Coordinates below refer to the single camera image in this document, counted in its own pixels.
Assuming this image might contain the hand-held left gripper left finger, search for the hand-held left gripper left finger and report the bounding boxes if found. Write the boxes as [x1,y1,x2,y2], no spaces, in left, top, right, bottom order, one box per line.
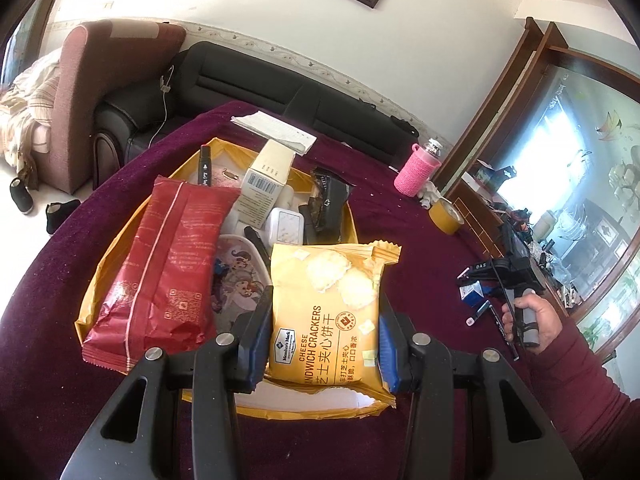
[60,285,275,480]

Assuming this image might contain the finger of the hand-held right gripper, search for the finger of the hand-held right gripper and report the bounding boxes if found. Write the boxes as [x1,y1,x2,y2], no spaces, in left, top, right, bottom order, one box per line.
[456,259,502,287]

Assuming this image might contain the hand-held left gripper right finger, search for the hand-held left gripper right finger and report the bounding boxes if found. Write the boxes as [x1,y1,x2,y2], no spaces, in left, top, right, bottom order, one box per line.
[377,292,583,480]

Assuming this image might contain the yellow cracker packet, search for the yellow cracker packet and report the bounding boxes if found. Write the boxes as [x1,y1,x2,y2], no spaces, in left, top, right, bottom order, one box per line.
[263,239,404,409]

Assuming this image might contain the cartoon print pencil case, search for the cartoon print pencil case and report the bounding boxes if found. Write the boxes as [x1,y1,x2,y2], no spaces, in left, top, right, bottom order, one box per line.
[209,233,274,317]

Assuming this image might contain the red snack packet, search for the red snack packet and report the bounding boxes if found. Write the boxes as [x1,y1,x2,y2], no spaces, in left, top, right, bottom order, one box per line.
[81,174,243,374]

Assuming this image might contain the black snack packet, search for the black snack packet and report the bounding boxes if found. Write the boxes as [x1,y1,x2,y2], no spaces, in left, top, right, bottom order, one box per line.
[299,166,354,244]

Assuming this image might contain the long white carton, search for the long white carton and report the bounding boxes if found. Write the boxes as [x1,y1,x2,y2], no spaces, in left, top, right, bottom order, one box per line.
[234,138,298,229]

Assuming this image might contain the yellow cardboard box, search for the yellow cardboard box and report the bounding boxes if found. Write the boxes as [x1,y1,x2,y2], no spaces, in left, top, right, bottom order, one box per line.
[74,136,402,419]

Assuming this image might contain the black marker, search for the black marker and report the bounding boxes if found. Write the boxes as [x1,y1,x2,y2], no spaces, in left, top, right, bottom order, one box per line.
[198,144,216,188]

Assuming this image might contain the person's right forearm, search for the person's right forearm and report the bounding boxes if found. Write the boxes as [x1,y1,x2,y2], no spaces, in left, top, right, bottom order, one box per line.
[527,310,640,480]

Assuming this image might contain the person's right hand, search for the person's right hand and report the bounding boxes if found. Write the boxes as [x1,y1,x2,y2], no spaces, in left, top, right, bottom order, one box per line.
[501,291,557,349]

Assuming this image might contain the blue white box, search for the blue white box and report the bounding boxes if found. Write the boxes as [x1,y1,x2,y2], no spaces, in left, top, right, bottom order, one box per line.
[460,281,487,307]

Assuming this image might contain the black pen white tip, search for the black pen white tip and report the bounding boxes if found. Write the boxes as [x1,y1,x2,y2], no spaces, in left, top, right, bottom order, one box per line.
[464,299,494,327]

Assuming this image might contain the dark slim pen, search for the dark slim pen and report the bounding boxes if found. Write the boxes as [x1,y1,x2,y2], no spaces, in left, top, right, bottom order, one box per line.
[491,304,521,362]

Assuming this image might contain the yellow tape roll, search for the yellow tape roll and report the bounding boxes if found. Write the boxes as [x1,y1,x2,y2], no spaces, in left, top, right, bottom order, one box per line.
[427,196,469,236]

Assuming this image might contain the maroon velvet tablecloth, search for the maroon velvet tablecloth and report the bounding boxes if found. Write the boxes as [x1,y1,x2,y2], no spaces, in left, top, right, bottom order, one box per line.
[0,99,573,480]

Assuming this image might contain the small white bottles cluster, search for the small white bottles cluster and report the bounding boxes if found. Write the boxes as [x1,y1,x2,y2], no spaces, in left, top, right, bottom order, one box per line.
[419,181,442,209]

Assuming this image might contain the bottle with pink knit sleeve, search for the bottle with pink knit sleeve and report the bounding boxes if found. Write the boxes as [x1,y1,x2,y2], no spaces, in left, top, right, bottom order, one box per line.
[393,136,444,198]

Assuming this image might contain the wooden glass cabinet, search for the wooden glass cabinet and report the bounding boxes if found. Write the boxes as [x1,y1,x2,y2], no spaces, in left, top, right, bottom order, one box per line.
[434,16,640,363]

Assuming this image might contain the white plastic case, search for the white plastic case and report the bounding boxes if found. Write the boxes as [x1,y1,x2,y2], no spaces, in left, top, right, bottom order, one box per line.
[264,206,306,247]

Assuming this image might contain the white paper sheets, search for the white paper sheets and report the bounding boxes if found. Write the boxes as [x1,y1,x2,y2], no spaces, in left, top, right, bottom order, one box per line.
[230,109,318,157]

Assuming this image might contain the black shoe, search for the black shoe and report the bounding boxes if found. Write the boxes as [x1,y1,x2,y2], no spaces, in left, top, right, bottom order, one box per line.
[9,176,36,216]
[45,198,83,236]

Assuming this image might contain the black leather sofa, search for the black leather sofa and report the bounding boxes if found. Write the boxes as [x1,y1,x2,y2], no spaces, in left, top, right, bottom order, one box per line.
[94,40,420,187]

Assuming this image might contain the beige blanket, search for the beige blanket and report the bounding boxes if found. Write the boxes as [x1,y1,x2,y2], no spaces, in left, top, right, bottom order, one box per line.
[0,49,64,167]

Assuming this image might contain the white cable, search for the white cable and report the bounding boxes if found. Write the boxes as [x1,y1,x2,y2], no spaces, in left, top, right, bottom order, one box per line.
[148,64,177,144]

